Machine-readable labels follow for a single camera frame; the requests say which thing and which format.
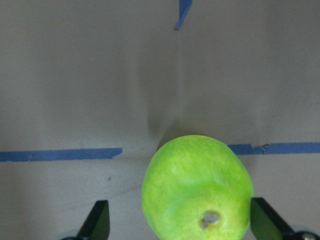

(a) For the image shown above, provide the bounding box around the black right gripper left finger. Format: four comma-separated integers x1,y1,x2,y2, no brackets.
76,200,110,240

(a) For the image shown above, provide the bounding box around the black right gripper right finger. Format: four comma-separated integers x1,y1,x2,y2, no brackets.
250,197,295,240

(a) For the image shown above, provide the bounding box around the green apple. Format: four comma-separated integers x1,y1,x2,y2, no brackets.
141,135,255,240

